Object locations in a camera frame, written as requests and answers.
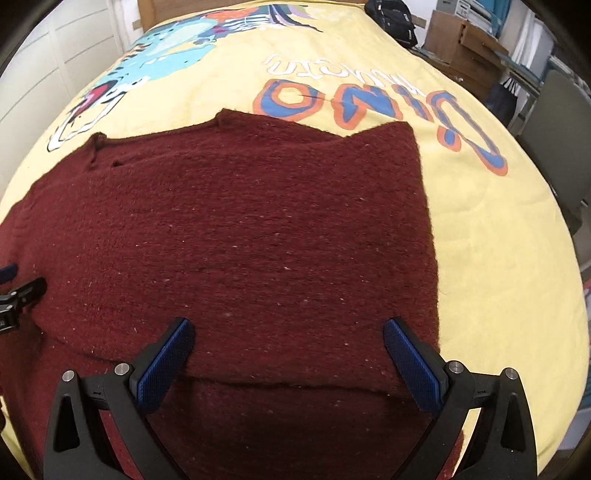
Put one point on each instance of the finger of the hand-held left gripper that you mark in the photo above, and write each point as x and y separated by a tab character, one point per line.
21	297
7	273

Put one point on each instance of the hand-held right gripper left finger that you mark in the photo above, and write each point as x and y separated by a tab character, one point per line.
167	357

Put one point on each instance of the yellow printed blanket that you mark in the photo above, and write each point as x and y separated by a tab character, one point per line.
489	230

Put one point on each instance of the dark blue striped bag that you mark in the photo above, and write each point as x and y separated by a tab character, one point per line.
502	99

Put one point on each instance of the grey chair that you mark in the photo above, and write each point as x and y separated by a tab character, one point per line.
554	129

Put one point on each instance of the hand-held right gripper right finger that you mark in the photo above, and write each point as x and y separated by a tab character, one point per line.
413	364

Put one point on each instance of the white wardrobe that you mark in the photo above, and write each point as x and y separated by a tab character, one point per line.
51	60

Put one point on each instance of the maroon knit sweater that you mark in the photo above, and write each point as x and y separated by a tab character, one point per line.
254	221

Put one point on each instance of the black bag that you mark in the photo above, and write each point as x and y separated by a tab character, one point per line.
392	18

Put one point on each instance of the cardboard box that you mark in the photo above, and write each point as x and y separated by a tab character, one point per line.
461	44

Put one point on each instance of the teal cloth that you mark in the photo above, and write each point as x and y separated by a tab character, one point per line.
496	14

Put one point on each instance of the wooden headboard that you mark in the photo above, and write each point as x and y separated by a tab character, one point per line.
154	11

